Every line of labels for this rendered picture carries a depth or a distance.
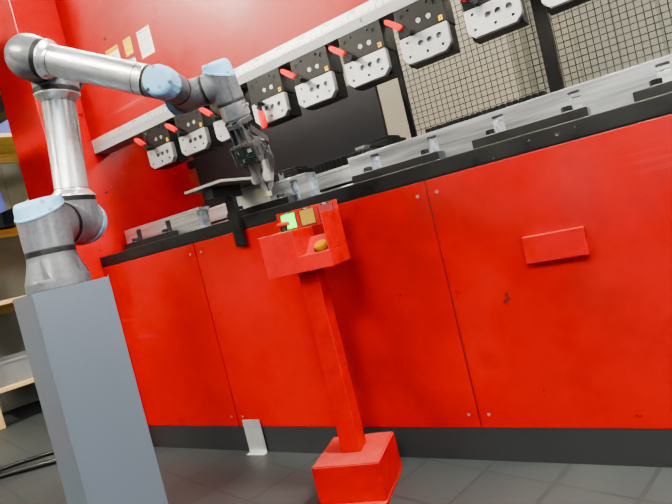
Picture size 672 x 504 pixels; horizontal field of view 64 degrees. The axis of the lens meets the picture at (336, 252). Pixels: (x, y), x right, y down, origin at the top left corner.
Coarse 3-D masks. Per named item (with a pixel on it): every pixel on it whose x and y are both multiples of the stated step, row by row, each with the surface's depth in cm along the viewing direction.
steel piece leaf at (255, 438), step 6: (246, 432) 206; (252, 432) 205; (258, 432) 203; (252, 438) 205; (258, 438) 204; (252, 444) 206; (258, 444) 204; (264, 444) 202; (252, 450) 206; (258, 450) 204; (264, 450) 203
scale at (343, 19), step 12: (372, 0) 163; (384, 0) 161; (348, 12) 168; (360, 12) 166; (324, 24) 173; (336, 24) 171; (300, 36) 178; (312, 36) 176; (276, 48) 184; (288, 48) 182; (252, 60) 190; (264, 60) 188; (240, 72) 194; (156, 108) 220; (132, 120) 228; (144, 120) 225; (108, 132) 238; (120, 132) 234; (96, 144) 244
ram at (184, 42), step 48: (96, 0) 228; (144, 0) 213; (192, 0) 200; (240, 0) 189; (288, 0) 179; (336, 0) 169; (96, 48) 233; (192, 48) 204; (240, 48) 192; (96, 96) 238; (144, 96) 222
